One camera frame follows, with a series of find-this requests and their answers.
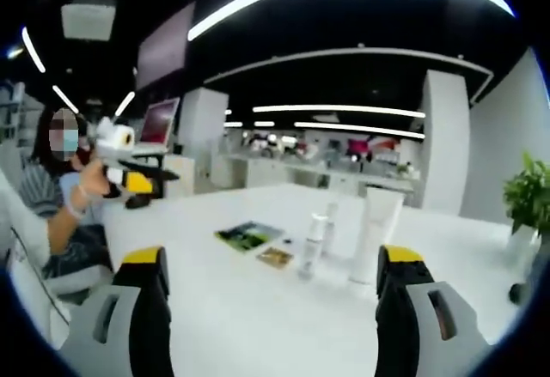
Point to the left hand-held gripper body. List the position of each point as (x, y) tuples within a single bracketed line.
[(114, 141)]

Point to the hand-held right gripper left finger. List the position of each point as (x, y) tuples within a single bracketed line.
[(146, 321)]

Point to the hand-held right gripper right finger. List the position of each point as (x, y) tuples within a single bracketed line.
[(393, 330)]

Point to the white skincare tube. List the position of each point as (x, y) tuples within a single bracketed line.
[(374, 231)]

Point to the skincare bottle with black band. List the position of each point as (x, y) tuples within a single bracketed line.
[(313, 248)]

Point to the clear-capped skincare bottle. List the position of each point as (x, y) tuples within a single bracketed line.
[(333, 231)]

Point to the green skincare sachet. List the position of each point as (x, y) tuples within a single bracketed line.
[(247, 237)]

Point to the gold skincare sachet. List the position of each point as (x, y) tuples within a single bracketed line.
[(275, 257)]

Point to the person's left hand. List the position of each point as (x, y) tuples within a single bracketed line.
[(94, 184)]

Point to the monitor with red screen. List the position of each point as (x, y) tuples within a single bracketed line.
[(159, 123)]

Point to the pale wristband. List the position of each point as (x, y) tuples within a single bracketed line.
[(77, 207)]

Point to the ceiling hung display panel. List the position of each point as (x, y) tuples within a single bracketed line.
[(165, 46)]

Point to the white background workbench row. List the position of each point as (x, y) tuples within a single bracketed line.
[(266, 175)]

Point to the ceiling air vent unit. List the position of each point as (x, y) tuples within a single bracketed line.
[(88, 18)]

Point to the black figurine on stand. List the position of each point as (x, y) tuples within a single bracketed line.
[(519, 293)]

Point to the small black object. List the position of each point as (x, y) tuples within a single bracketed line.
[(288, 240)]

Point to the long curved ceiling light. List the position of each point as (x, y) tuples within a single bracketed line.
[(240, 5)]

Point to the potted green plant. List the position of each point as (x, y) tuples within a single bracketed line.
[(528, 192)]

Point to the straight ceiling light strip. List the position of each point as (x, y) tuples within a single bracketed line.
[(335, 109), (356, 129)]

